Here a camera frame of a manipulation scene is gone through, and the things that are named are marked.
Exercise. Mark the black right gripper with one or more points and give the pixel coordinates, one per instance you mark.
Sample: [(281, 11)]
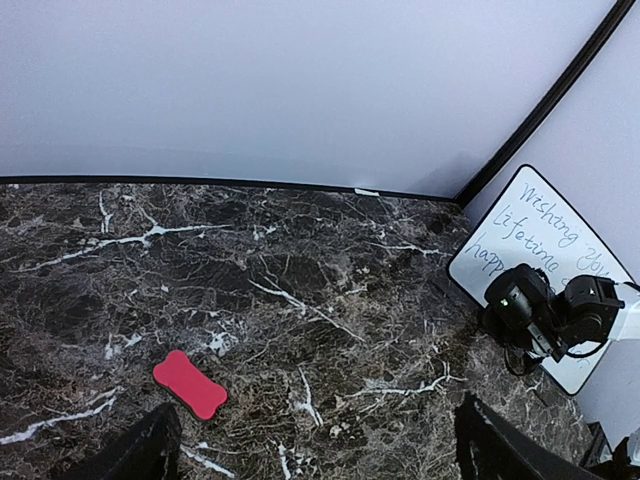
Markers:
[(520, 315)]

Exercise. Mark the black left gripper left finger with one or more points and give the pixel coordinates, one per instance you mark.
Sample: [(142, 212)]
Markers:
[(147, 450)]

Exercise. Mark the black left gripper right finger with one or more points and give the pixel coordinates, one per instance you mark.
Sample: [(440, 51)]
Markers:
[(489, 447)]

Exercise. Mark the red bone-shaped eraser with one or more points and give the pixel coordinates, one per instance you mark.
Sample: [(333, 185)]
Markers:
[(202, 396)]

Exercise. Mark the white whiteboard black frame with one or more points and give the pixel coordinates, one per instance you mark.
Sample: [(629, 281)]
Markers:
[(531, 223)]

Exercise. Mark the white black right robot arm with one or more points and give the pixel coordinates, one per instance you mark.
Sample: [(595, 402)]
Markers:
[(592, 310)]

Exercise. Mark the black right corner post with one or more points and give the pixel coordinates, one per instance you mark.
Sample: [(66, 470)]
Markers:
[(546, 105)]

